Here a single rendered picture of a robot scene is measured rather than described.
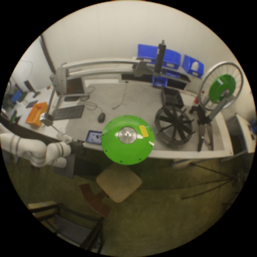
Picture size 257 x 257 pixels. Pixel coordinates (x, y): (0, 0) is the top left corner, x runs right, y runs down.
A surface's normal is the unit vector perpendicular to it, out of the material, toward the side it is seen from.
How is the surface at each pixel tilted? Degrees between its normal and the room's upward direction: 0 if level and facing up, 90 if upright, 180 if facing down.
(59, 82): 90
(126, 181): 0
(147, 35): 90
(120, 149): 11
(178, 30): 90
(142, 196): 0
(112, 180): 0
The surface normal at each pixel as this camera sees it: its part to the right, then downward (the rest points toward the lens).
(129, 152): 0.04, -0.25
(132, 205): 0.01, -0.47
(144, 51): -0.14, 0.87
